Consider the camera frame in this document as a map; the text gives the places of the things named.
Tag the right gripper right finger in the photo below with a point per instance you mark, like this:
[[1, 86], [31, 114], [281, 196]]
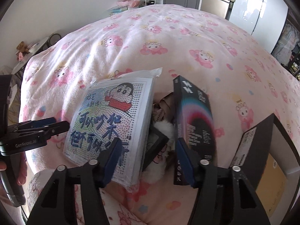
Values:
[[224, 196]]

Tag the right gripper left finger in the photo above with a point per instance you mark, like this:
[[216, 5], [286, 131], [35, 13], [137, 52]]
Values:
[[56, 203]]

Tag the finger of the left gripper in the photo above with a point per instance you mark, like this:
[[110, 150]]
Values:
[[50, 130], [32, 124]]

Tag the white fluffy plush toy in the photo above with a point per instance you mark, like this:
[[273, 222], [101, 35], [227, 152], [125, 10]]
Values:
[[156, 169]]

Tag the cartoon diamond painting kit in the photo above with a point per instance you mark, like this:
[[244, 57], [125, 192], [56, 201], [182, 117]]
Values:
[[114, 108]]

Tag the black Smart Devil box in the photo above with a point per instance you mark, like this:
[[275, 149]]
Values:
[[193, 119]]

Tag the small black picture frame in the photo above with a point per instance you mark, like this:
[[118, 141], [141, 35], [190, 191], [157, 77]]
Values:
[[156, 142]]

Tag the person's left hand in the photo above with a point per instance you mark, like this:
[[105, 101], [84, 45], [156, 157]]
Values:
[[21, 180]]

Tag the yellow glass screen protector box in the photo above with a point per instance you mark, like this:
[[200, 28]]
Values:
[[271, 186]]

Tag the small teddy bear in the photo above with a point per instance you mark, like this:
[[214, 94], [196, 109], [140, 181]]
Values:
[[22, 50]]

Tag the black cardboard storage box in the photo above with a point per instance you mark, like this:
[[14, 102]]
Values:
[[270, 137]]

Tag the hand cream tube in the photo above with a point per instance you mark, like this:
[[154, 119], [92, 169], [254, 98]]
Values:
[[164, 109]]

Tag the pink cartoon blanket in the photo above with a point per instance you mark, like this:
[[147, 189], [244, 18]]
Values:
[[219, 57]]

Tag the glass display cabinet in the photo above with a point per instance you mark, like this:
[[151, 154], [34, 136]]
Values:
[[286, 50]]

